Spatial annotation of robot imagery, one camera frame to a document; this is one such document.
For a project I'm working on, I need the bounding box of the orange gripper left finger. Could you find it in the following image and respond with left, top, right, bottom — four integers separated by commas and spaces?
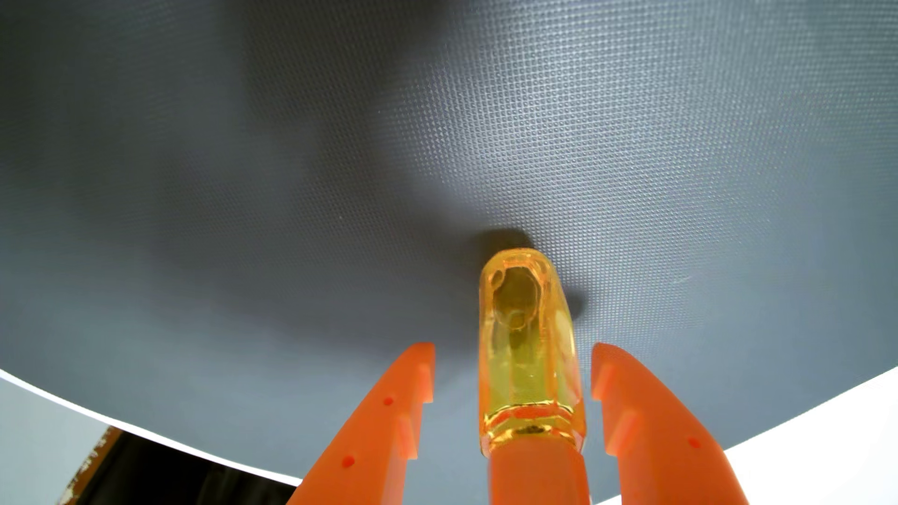
287, 342, 436, 505

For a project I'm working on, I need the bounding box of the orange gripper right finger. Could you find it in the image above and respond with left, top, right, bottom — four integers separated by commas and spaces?
591, 342, 749, 505

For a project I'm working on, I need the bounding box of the yellow eyedrops bottle orange cap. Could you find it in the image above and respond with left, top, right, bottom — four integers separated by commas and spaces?
478, 248, 592, 505

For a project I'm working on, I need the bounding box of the black bag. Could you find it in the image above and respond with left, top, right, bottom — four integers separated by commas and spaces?
73, 429, 299, 505

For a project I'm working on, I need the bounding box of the dark grey textured mat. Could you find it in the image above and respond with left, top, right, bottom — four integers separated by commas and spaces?
0, 0, 898, 505

